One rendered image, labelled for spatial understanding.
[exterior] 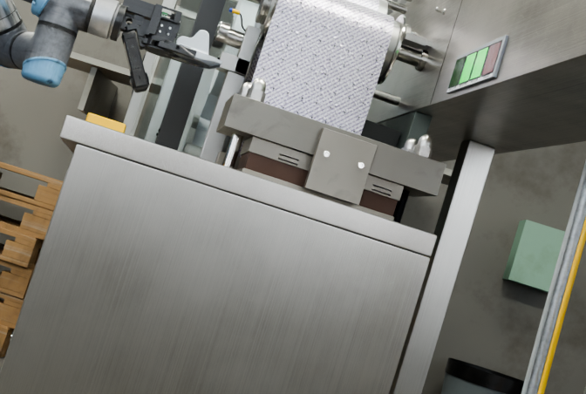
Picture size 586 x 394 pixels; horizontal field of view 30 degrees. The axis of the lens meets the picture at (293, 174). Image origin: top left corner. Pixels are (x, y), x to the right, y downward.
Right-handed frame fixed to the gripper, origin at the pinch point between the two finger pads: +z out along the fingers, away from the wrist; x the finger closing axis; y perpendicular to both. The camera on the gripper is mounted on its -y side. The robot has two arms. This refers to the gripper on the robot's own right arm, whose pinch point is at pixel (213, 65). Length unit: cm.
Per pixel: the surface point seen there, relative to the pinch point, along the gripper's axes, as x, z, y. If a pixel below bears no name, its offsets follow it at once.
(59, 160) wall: 393, -47, -7
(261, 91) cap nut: -17.1, 8.7, -4.5
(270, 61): 0.2, 10.3, 4.5
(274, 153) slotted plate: -18.0, 14.2, -14.4
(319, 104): 0.4, 21.9, -0.3
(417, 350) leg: 15, 59, -40
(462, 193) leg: 14, 59, -6
